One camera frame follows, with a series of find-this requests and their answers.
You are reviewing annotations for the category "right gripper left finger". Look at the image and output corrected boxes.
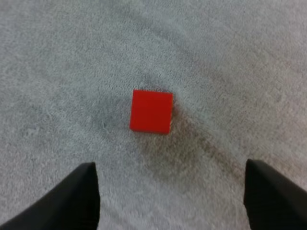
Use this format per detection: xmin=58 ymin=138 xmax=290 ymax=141
xmin=0 ymin=162 xmax=101 ymax=230

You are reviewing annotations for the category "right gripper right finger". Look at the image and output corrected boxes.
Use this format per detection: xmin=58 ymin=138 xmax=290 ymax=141
xmin=243 ymin=159 xmax=307 ymax=230

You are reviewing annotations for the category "red cube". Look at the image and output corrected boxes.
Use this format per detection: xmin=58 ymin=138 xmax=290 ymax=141
xmin=129 ymin=89 xmax=174 ymax=135

